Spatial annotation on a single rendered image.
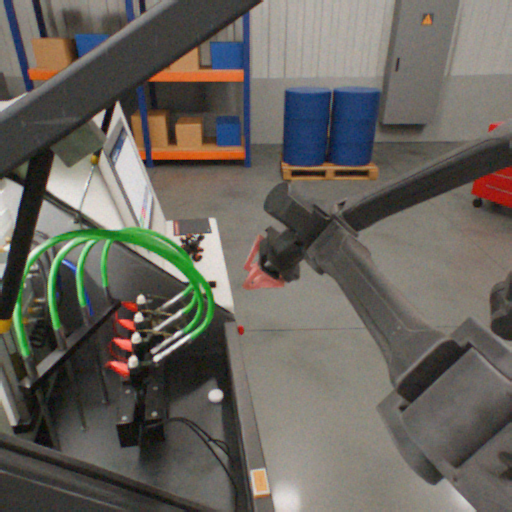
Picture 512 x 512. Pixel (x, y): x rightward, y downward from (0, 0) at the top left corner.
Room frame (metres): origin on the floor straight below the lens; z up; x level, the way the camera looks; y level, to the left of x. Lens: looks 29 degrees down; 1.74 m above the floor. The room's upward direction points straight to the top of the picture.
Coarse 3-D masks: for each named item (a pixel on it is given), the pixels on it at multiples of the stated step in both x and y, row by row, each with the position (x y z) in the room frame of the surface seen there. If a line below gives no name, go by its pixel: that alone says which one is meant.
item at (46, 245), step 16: (48, 240) 0.68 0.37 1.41; (64, 240) 0.68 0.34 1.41; (144, 240) 0.70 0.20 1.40; (32, 256) 0.67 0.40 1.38; (176, 256) 0.71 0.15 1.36; (192, 272) 0.71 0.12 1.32; (208, 288) 0.72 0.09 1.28; (16, 304) 0.66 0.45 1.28; (16, 320) 0.66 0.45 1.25; (208, 320) 0.72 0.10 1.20; (192, 336) 0.71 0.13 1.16
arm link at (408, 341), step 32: (320, 256) 0.54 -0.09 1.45; (352, 256) 0.47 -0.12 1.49; (352, 288) 0.41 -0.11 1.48; (384, 288) 0.37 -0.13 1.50; (384, 320) 0.33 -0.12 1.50; (416, 320) 0.30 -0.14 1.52; (384, 352) 0.29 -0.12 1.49; (416, 352) 0.27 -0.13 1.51; (448, 352) 0.26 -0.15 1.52; (480, 352) 0.24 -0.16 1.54; (416, 384) 0.25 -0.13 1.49; (384, 416) 0.24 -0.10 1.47; (416, 448) 0.20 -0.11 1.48
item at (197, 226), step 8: (176, 224) 1.69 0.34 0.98; (184, 224) 1.69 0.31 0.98; (192, 224) 1.69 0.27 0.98; (200, 224) 1.69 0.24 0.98; (208, 224) 1.69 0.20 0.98; (176, 232) 1.61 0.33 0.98; (184, 232) 1.61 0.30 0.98; (192, 232) 1.61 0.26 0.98; (200, 232) 1.61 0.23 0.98; (208, 232) 1.61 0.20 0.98
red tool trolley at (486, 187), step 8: (504, 168) 4.09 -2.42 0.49; (488, 176) 4.22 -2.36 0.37; (496, 176) 4.14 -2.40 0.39; (504, 176) 4.07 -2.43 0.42; (480, 184) 4.27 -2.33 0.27; (488, 184) 4.20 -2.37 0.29; (496, 184) 4.12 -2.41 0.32; (504, 184) 4.05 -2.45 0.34; (472, 192) 4.33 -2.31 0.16; (480, 192) 4.25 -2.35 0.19; (488, 192) 4.17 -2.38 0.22; (496, 192) 4.10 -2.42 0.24; (504, 192) 4.03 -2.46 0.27; (480, 200) 4.28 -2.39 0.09; (496, 200) 4.09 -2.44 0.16; (504, 200) 4.01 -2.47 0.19
